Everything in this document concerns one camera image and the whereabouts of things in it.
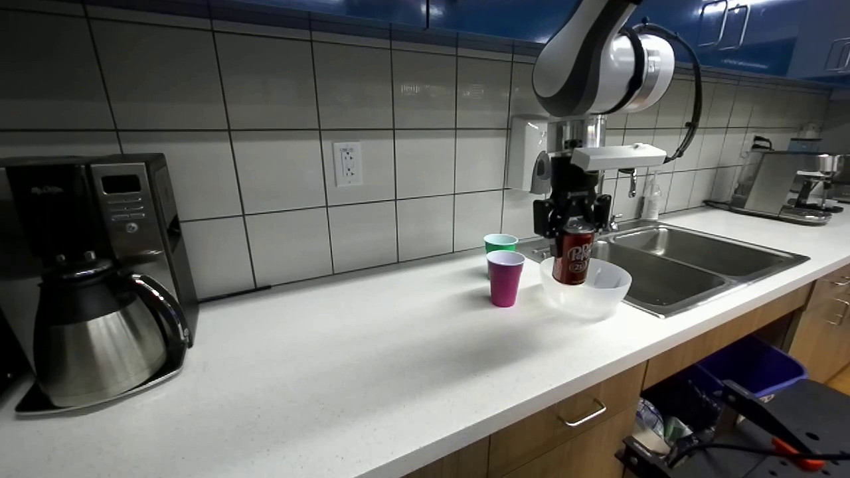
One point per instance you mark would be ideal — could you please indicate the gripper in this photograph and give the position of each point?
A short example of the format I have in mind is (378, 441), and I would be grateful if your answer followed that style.
(572, 186)

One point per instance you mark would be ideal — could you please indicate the red soda can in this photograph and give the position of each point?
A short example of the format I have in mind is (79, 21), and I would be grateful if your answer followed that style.
(572, 255)

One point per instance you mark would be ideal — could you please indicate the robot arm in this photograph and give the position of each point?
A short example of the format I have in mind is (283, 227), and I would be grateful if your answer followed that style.
(578, 53)

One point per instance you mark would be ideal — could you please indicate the white plastic bowl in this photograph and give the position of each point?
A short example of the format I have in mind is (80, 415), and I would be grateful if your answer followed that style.
(601, 295)

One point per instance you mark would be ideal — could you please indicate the steel tap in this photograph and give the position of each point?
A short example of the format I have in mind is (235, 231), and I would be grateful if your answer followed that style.
(629, 179)

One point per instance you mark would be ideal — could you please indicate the clear soap bottle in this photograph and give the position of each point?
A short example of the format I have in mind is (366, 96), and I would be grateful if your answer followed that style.
(652, 202)

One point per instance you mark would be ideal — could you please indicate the white soap dispenser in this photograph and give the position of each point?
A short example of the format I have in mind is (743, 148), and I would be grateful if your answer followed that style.
(524, 153)

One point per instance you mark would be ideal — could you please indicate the green plastic cup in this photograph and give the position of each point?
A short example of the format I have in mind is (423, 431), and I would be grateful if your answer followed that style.
(499, 241)

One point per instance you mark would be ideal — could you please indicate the purple plastic cup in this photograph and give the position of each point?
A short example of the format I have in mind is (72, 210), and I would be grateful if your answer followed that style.
(505, 282)

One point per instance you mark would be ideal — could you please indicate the steel double sink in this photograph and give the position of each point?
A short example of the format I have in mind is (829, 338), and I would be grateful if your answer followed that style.
(690, 262)

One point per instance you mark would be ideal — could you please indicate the steel espresso machine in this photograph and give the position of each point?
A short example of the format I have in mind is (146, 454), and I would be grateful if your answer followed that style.
(773, 182)

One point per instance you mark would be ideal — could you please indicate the wooden drawer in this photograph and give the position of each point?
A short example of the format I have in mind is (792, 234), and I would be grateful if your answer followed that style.
(578, 425)

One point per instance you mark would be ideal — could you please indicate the blue bin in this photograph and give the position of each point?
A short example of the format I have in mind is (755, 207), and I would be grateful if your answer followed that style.
(750, 365)

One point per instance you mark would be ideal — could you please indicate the stack of wooden drawers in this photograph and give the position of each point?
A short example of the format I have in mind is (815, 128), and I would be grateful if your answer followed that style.
(823, 325)

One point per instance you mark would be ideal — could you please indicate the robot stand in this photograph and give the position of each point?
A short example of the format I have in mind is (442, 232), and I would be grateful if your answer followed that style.
(797, 425)

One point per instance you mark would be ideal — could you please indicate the black and silver coffee maker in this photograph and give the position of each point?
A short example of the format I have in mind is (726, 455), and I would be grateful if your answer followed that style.
(126, 199)

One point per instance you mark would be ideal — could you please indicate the steel coffee carafe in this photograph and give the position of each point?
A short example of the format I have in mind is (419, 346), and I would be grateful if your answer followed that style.
(99, 345)

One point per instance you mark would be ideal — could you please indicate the row of blue wall cabinets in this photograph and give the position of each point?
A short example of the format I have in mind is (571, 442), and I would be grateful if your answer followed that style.
(485, 16)

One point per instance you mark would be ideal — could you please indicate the white wall socket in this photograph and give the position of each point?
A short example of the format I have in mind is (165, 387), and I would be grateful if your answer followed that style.
(347, 164)

